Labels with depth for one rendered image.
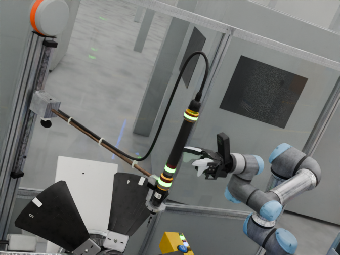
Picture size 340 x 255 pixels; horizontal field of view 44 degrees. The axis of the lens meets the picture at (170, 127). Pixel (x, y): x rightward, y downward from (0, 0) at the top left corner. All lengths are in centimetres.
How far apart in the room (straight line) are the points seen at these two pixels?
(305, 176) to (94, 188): 87
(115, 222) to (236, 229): 130
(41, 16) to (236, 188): 96
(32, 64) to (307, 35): 295
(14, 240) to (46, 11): 84
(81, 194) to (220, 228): 117
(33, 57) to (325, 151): 410
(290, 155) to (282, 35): 232
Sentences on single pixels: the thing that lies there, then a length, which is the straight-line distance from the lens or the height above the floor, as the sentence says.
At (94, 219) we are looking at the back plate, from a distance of 179.
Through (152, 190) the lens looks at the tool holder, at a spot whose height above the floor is 151.
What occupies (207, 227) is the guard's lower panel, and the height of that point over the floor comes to 88.
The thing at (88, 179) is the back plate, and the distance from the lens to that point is 179.
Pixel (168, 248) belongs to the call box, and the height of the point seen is 104.
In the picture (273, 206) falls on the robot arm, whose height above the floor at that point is 157.
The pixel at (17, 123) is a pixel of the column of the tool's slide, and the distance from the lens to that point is 184.
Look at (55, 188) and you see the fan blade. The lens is 148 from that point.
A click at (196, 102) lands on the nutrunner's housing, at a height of 185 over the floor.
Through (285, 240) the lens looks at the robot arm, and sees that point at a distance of 207.
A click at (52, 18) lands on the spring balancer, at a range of 170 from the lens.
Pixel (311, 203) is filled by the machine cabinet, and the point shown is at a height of 24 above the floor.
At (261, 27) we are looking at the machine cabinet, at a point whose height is 202.
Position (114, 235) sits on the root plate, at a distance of 160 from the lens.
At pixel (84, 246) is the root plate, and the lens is 154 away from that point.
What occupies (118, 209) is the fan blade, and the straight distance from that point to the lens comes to 161.
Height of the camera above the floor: 218
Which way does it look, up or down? 19 degrees down
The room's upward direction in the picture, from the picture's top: 21 degrees clockwise
